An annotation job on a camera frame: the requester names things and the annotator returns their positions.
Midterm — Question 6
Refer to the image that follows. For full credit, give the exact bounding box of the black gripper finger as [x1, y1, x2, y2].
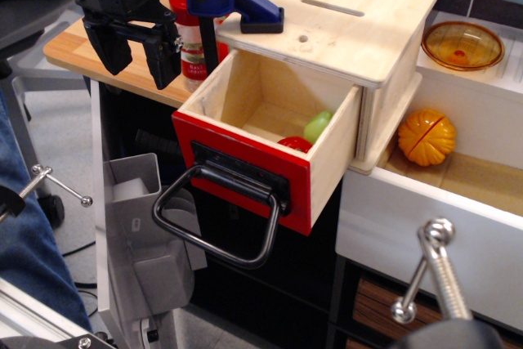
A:
[143, 24, 181, 90]
[83, 16, 132, 75]

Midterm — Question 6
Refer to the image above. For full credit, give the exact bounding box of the wooden drawer with red front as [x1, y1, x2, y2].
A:
[171, 48, 364, 271]

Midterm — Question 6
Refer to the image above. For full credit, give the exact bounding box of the light wooden box housing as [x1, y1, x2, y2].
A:
[217, 0, 437, 174]

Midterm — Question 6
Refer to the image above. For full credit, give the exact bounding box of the red lid spice jar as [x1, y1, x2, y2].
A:
[169, 0, 208, 92]

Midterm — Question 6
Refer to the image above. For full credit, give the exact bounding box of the wooden bench top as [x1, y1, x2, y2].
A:
[43, 0, 199, 107]

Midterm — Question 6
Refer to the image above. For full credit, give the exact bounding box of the blue black bar clamp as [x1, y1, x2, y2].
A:
[186, 0, 284, 74]

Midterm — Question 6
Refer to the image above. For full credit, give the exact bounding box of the silver clamp screw left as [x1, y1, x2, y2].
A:
[0, 163, 93, 223]

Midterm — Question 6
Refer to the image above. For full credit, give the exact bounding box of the silver clamp screw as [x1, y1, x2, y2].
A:
[391, 217, 473, 324]
[0, 163, 93, 223]

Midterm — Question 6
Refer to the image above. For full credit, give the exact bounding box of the green toy pear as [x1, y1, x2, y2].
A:
[303, 110, 333, 144]

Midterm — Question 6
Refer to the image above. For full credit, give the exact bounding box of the red toy fruit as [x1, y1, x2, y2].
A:
[278, 136, 312, 153]

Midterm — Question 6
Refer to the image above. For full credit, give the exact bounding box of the blue jeans leg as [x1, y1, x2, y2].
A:
[1, 102, 92, 331]

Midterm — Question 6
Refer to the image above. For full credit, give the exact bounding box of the orange toy pumpkin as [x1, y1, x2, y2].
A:
[398, 109, 457, 167]

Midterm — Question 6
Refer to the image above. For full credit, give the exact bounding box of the amber glass bowl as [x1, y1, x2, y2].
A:
[422, 21, 505, 71]

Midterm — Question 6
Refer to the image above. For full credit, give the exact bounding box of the silver clamp screw right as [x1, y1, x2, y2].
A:
[391, 217, 473, 324]

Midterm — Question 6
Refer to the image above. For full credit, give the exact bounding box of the white toy sink unit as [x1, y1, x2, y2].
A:
[336, 23, 522, 331]

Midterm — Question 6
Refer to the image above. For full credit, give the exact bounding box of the grey plastic mount bracket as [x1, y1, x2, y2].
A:
[103, 153, 207, 320]

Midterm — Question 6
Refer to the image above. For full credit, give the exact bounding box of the aluminium profile rail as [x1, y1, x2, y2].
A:
[1, 280, 112, 348]

